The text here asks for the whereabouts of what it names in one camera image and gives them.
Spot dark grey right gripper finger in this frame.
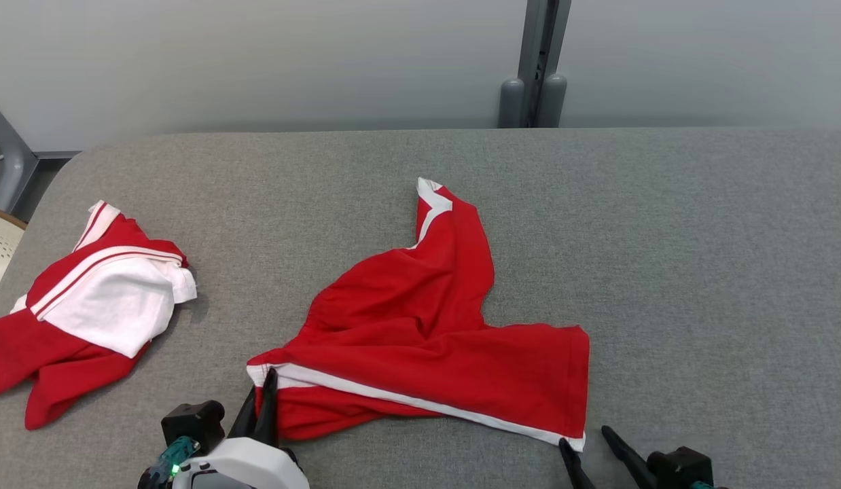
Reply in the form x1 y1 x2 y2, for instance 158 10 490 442
601 426 659 489
558 438 598 489

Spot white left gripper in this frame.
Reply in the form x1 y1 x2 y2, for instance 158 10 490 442
173 368 310 489

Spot red shorts with white stripe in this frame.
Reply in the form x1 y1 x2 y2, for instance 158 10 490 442
247 178 590 453

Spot red white-sleeved T-shirt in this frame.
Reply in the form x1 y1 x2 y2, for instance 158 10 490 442
0 200 198 431

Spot grey metal table leg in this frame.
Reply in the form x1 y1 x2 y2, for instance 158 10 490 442
0 95 39 213

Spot teal left camera connector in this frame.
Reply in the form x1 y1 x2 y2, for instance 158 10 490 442
145 436 200 486

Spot grey metal partition post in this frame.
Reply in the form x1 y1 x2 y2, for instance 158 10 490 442
499 0 572 129

